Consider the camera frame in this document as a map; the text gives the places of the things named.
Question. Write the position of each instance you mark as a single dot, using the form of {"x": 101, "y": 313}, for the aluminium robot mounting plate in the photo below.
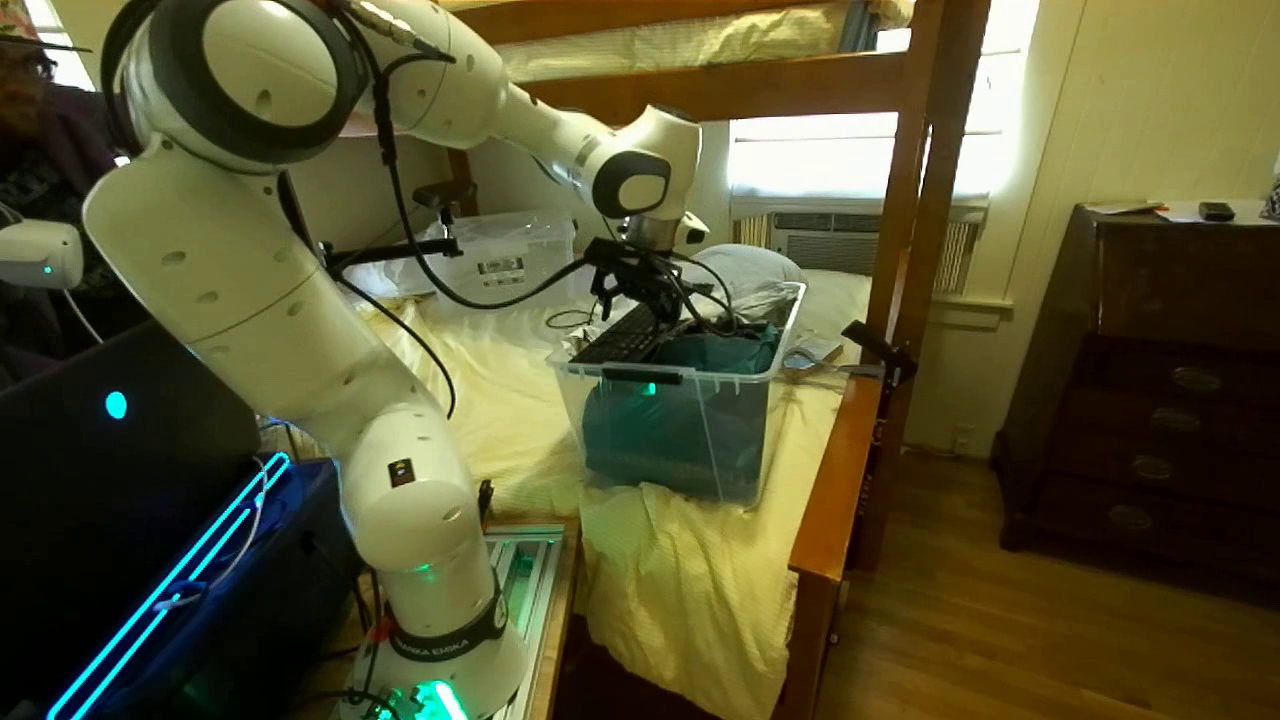
{"x": 525, "y": 584}

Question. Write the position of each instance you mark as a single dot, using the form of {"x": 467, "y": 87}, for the black clamp on bed rail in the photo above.
{"x": 882, "y": 353}

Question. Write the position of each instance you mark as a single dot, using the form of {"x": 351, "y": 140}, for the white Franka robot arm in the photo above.
{"x": 254, "y": 264}

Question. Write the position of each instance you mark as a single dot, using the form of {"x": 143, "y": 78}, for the dark wooden dresser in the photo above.
{"x": 1162, "y": 403}

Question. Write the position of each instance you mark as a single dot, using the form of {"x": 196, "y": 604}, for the teal green cloth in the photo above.
{"x": 666, "y": 427}

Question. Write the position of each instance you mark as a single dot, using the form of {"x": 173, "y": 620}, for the white plastic bag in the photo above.
{"x": 747, "y": 271}

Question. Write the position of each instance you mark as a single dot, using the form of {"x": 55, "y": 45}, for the pale yellow bed sheet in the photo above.
{"x": 666, "y": 584}

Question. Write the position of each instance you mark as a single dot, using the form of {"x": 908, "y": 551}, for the white handheld device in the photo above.
{"x": 39, "y": 252}

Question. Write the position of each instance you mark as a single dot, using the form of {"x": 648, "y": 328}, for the wooden bunk bed frame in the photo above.
{"x": 921, "y": 201}

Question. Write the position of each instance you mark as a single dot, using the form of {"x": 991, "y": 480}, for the clear container with label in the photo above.
{"x": 512, "y": 260}

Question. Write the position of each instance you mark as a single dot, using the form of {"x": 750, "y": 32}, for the black laptop computer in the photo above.
{"x": 123, "y": 522}

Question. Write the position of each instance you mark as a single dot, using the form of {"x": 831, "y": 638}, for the person in dark shirt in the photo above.
{"x": 55, "y": 147}

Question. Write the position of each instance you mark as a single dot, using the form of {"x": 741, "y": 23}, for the yellow upper bunk mattress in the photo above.
{"x": 666, "y": 32}

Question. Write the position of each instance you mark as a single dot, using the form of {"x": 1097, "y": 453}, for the clear plastic storage box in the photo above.
{"x": 694, "y": 441}

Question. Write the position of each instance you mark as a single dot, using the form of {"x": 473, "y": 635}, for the window air conditioner unit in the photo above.
{"x": 824, "y": 241}

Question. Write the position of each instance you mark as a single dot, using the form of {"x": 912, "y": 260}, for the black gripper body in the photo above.
{"x": 626, "y": 264}

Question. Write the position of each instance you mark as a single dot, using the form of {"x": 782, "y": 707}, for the blue bin with glowing edge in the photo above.
{"x": 266, "y": 584}

